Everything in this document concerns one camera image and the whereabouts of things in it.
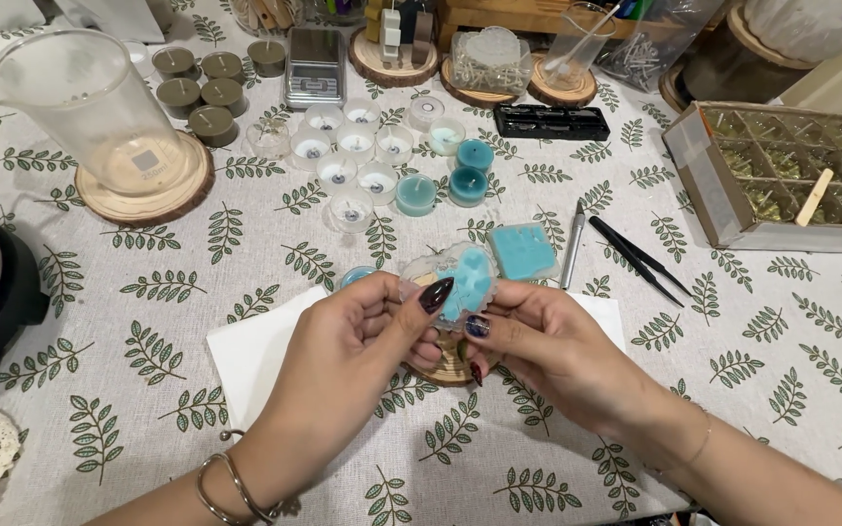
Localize person's right hand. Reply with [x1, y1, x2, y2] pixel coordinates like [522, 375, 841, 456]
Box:
[463, 281, 701, 469]

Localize large wooden slice coaster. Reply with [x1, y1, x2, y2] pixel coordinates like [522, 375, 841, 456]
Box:
[74, 131, 216, 228]

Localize thin gold bracelet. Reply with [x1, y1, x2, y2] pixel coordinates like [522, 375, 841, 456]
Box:
[681, 409, 714, 470]

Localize flat wooden stick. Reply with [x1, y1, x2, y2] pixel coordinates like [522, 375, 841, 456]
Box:
[794, 167, 836, 228]

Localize black tweezers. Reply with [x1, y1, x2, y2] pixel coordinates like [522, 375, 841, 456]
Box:
[588, 215, 694, 308]

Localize light blue wax piece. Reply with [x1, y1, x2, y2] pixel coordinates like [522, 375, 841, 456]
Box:
[435, 247, 494, 323]

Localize person's left hand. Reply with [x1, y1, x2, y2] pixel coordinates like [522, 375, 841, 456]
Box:
[244, 272, 456, 507]

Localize clear box of wicks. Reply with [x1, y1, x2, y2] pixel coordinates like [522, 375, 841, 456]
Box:
[449, 25, 534, 96]

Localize silver digital scale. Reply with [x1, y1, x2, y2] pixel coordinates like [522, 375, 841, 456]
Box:
[283, 27, 348, 111]

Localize teal tealight candle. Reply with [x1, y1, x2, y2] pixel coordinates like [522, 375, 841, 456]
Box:
[455, 138, 496, 174]
[448, 166, 490, 209]

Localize square mould with blue wax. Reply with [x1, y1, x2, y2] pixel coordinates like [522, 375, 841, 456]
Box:
[486, 222, 561, 283]

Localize clear bag of wicks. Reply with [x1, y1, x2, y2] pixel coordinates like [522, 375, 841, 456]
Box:
[595, 0, 726, 94]

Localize small round wooden coaster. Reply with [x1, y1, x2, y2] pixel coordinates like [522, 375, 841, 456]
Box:
[402, 329, 498, 387]

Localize group of clear wick cups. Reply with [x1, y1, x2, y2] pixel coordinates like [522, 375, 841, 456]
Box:
[246, 95, 446, 235]

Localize group of olive tealight candles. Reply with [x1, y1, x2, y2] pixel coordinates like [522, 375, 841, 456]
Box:
[151, 38, 288, 149]

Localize silver bangle bracelets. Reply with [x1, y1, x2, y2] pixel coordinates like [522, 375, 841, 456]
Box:
[196, 429, 285, 526]

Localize light blue tealight candle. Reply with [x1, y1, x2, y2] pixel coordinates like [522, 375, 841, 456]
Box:
[395, 173, 439, 218]

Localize jar of wooden sticks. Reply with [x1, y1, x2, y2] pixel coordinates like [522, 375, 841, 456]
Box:
[230, 0, 306, 39]

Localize pale blue tealight candle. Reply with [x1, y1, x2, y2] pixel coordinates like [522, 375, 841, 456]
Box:
[427, 117, 468, 158]

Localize white jar on wooden slab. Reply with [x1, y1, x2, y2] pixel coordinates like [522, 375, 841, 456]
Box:
[658, 0, 842, 115]

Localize wooden slice with block candles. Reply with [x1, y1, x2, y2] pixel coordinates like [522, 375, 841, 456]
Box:
[347, 0, 441, 89]

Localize clear plastic measuring beaker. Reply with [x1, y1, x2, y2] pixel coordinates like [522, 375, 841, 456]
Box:
[0, 28, 190, 197]

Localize cardboard box with dividers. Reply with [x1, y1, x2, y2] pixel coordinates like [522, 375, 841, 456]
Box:
[661, 100, 842, 254]

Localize wooden crate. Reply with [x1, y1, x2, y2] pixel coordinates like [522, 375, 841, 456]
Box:
[434, 0, 685, 54]

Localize black plastic mould tray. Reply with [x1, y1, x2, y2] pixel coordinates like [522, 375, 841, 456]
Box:
[492, 103, 611, 142]

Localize silver pen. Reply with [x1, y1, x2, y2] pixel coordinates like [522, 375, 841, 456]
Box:
[559, 201, 587, 292]

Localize glass beaker with stirrer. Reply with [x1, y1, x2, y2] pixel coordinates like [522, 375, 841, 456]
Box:
[542, 0, 622, 92]

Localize clear scalloped silicone mould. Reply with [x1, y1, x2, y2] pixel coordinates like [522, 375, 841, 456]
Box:
[399, 242, 500, 324]

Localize white paper napkin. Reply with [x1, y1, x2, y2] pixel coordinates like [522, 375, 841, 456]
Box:
[206, 284, 627, 433]

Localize white paper bag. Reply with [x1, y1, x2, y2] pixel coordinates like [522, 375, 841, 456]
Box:
[0, 0, 168, 45]

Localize leaf print tablecloth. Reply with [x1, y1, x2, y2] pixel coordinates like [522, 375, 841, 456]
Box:
[0, 0, 842, 526]

